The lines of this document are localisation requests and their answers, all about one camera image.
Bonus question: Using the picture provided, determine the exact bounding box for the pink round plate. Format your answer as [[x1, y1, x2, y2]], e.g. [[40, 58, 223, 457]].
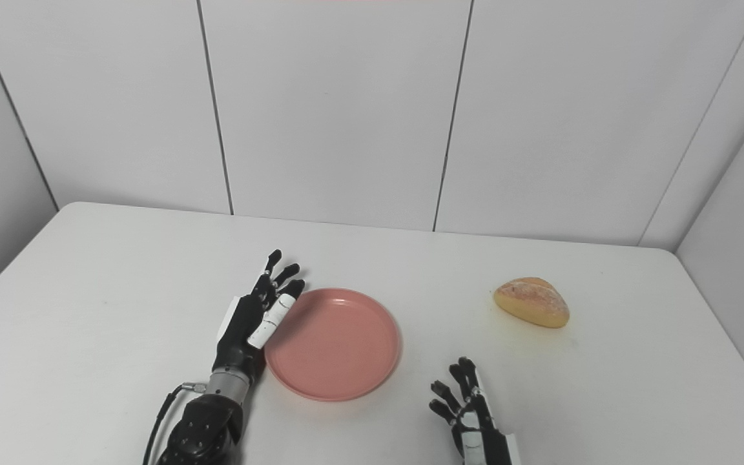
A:
[[264, 288, 402, 402]]

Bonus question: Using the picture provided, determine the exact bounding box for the black and white left hand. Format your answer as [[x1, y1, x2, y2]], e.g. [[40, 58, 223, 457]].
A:
[[212, 249, 306, 377]]

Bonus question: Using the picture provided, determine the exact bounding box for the golden bread roll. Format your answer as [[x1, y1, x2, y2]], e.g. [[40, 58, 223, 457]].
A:
[[493, 277, 570, 329]]

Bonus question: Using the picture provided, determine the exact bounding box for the black and white right hand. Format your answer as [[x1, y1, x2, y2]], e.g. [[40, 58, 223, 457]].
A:
[[429, 357, 521, 465]]

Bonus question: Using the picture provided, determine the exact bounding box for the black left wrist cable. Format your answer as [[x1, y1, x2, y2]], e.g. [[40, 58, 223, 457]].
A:
[[143, 382, 208, 465]]

